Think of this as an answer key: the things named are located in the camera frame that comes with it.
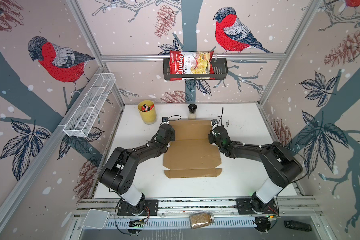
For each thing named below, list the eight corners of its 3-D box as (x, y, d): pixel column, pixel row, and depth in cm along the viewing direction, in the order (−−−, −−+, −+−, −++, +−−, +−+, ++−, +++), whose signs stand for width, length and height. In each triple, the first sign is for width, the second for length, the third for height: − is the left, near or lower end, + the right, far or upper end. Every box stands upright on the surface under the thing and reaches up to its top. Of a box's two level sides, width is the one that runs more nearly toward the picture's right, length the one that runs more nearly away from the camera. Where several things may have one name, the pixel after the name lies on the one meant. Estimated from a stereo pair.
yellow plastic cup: (141, 125, 111) (136, 111, 99) (144, 114, 118) (139, 100, 106) (156, 125, 111) (152, 111, 99) (157, 114, 118) (154, 100, 106)
